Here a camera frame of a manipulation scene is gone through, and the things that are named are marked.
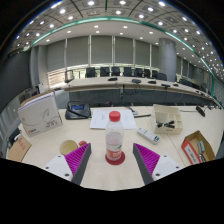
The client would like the brown paper envelope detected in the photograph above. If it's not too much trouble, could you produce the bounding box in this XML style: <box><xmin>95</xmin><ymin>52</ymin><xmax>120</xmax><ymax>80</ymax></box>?
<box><xmin>6</xmin><ymin>134</ymin><xmax>33</xmax><ymax>163</ymax></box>

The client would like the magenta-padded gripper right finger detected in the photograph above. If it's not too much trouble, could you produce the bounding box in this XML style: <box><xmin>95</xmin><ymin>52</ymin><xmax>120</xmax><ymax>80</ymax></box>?
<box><xmin>132</xmin><ymin>143</ymin><xmax>184</xmax><ymax>186</ymax></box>

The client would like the white paper carton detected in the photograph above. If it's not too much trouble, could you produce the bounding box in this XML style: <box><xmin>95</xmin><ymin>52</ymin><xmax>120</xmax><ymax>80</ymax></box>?
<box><xmin>17</xmin><ymin>90</ymin><xmax>64</xmax><ymax>138</ymax></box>

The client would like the white open box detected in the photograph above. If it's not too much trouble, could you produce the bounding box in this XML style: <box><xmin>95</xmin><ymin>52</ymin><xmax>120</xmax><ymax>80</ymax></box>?
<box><xmin>151</xmin><ymin>103</ymin><xmax>184</xmax><ymax>135</ymax></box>

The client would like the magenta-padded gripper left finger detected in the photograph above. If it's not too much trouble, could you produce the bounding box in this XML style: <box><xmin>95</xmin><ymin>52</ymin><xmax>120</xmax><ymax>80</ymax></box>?
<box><xmin>42</xmin><ymin>142</ymin><xmax>93</xmax><ymax>186</ymax></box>

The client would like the long curved conference desk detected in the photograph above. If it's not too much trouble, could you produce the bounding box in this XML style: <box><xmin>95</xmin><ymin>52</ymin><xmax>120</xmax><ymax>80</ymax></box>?
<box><xmin>63</xmin><ymin>76</ymin><xmax>221</xmax><ymax>108</ymax></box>

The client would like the white printed paper sheet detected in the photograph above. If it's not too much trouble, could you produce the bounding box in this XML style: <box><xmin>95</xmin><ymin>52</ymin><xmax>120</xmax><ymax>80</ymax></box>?
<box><xmin>89</xmin><ymin>109</ymin><xmax>138</xmax><ymax>131</ymax></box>

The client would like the black desktop microphone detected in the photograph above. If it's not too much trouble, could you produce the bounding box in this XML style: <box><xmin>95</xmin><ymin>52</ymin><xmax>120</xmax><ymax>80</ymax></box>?
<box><xmin>195</xmin><ymin>105</ymin><xmax>206</xmax><ymax>118</ymax></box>

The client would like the clear red-capped water bottle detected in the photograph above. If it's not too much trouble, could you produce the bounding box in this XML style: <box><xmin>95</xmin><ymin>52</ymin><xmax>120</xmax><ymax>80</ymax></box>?
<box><xmin>104</xmin><ymin>110</ymin><xmax>125</xmax><ymax>163</ymax></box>

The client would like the black tool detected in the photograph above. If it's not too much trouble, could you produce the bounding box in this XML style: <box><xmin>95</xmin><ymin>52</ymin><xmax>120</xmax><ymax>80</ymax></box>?
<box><xmin>156</xmin><ymin>120</ymin><xmax>176</xmax><ymax>130</ymax></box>

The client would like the grey-green hand tool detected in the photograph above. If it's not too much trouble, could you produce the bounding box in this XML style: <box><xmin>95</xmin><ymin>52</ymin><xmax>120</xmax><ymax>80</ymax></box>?
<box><xmin>197</xmin><ymin>140</ymin><xmax>206</xmax><ymax>158</ymax></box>

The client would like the row of black office chairs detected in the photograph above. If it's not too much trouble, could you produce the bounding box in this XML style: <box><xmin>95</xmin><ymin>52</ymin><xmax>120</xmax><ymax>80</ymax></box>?
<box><xmin>84</xmin><ymin>66</ymin><xmax>168</xmax><ymax>82</ymax></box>

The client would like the brown open cardboard box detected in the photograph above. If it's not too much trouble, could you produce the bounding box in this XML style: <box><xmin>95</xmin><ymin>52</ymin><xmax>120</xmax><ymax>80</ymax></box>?
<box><xmin>180</xmin><ymin>130</ymin><xmax>217</xmax><ymax>166</ymax></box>

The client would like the group of ceiling lights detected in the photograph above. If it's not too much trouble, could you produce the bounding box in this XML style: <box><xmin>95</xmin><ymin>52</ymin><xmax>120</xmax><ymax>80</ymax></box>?
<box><xmin>14</xmin><ymin>0</ymin><xmax>221</xmax><ymax>73</ymax></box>

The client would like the black pen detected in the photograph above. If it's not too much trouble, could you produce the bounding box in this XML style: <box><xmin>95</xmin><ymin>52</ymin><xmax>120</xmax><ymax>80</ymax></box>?
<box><xmin>132</xmin><ymin>113</ymin><xmax>152</xmax><ymax>120</ymax></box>

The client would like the red floral ceramic mug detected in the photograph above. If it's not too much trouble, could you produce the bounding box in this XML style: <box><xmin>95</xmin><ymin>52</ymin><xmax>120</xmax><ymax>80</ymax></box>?
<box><xmin>58</xmin><ymin>139</ymin><xmax>88</xmax><ymax>156</ymax></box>

